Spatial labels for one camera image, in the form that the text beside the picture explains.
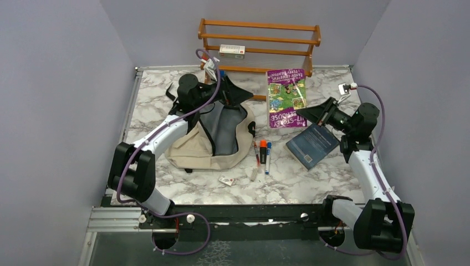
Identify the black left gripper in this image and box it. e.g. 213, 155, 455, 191
192, 72, 252, 109

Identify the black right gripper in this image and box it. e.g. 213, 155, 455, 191
297, 96, 355, 135

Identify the blue-grey book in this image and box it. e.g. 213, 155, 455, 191
284, 124, 339, 171

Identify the beige canvas backpack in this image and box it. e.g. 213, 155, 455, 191
165, 85, 256, 173

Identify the purple storey treehouse book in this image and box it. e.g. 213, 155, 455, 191
266, 68, 307, 129

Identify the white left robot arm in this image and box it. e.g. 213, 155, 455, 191
108, 74, 256, 228

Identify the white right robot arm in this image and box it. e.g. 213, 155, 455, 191
296, 98, 415, 255

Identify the white and grey box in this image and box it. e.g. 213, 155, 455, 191
219, 44, 245, 59

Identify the orange highlighter marker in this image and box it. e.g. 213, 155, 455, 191
259, 140, 268, 165

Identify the blue whiteboard marker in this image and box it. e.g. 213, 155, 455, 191
265, 142, 272, 175

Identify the orange wooden shelf rack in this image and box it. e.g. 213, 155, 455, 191
197, 18, 321, 77

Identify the red pen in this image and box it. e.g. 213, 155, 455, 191
253, 141, 260, 167

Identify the small white eraser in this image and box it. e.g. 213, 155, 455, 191
218, 176, 234, 186

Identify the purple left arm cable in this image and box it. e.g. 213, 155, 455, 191
116, 48, 222, 256

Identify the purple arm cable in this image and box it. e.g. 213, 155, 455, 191
319, 84, 408, 260
116, 48, 222, 256

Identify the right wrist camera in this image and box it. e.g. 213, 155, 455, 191
338, 83, 358, 105

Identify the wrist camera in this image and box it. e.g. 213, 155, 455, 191
201, 58, 220, 81
338, 83, 358, 105

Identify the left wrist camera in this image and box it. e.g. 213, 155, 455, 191
201, 58, 220, 81

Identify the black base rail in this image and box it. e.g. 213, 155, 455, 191
139, 204, 348, 246

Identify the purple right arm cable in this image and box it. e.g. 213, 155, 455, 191
319, 84, 408, 260

